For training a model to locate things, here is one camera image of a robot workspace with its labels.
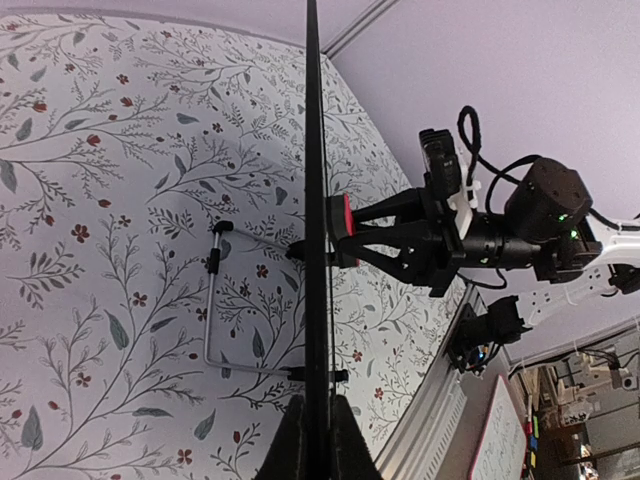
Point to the red whiteboard eraser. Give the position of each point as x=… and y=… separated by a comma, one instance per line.
x=340, y=225

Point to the black whiteboard stand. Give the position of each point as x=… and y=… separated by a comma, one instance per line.
x=255, y=317

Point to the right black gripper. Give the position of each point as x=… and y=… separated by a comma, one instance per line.
x=422, y=248

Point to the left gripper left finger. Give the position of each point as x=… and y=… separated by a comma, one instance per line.
x=286, y=457

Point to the white whiteboard with black frame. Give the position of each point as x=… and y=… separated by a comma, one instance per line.
x=317, y=376

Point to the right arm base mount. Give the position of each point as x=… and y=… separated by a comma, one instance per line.
x=478, y=338

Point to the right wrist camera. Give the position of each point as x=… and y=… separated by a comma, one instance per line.
x=446, y=177

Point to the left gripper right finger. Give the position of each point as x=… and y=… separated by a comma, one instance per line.
x=350, y=456

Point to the cluttered background shelves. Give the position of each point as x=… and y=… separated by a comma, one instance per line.
x=582, y=412

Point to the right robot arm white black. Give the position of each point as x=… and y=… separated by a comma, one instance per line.
x=548, y=223

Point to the front aluminium rail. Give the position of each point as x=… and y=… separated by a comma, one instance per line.
x=419, y=444

